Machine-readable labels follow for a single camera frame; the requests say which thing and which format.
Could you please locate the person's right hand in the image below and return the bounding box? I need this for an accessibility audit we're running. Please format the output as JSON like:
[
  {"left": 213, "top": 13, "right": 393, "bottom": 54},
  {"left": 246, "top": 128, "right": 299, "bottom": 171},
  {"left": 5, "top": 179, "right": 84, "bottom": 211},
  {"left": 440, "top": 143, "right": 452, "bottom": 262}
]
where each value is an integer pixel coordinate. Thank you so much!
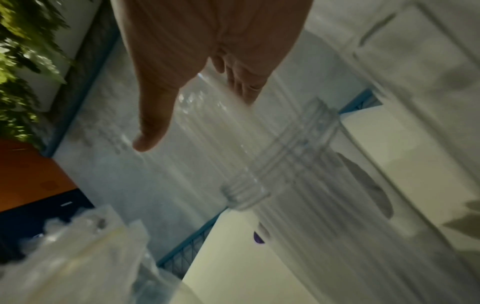
[{"left": 110, "top": 0, "right": 314, "bottom": 153}]

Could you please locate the clear plastic jar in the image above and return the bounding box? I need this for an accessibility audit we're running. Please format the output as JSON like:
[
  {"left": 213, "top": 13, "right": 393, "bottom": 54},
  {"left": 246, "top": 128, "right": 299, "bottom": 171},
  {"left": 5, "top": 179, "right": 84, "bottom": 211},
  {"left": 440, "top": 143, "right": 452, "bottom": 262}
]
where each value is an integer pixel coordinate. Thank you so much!
[
  {"left": 165, "top": 71, "right": 275, "bottom": 209},
  {"left": 247, "top": 97, "right": 480, "bottom": 304},
  {"left": 350, "top": 0, "right": 480, "bottom": 125}
]

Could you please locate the green leafy plant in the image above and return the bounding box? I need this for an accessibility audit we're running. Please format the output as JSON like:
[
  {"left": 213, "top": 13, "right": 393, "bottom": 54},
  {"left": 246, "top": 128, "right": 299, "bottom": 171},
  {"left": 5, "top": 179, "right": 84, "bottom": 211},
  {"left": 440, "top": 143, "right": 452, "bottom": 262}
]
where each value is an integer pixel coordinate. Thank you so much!
[{"left": 0, "top": 0, "right": 76, "bottom": 150}]

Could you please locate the orange wooden furniture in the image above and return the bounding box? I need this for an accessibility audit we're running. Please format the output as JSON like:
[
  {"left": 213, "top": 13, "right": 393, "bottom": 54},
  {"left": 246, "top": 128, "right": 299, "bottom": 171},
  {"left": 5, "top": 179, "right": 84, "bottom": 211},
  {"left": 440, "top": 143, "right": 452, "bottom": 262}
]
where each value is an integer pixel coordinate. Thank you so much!
[{"left": 0, "top": 139, "right": 80, "bottom": 213}]

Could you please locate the white leaf-print cloth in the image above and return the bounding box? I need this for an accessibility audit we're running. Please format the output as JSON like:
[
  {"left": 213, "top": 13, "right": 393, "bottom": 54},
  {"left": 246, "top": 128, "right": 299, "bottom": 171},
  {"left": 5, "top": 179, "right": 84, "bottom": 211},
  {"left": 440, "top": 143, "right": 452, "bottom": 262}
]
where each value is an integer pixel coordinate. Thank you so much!
[{"left": 180, "top": 0, "right": 480, "bottom": 304}]

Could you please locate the clear plastic bag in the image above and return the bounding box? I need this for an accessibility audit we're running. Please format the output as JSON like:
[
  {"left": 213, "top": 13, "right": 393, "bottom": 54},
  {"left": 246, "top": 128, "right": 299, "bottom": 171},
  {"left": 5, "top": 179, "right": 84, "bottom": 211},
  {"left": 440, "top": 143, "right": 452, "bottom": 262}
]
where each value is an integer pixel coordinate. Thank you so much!
[{"left": 0, "top": 205, "right": 163, "bottom": 304}]

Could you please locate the dark blue box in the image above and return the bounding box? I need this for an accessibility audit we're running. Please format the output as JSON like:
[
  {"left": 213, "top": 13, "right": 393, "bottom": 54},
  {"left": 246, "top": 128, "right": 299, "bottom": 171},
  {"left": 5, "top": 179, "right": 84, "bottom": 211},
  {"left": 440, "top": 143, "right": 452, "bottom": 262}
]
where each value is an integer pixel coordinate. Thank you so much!
[{"left": 0, "top": 189, "right": 95, "bottom": 263}]

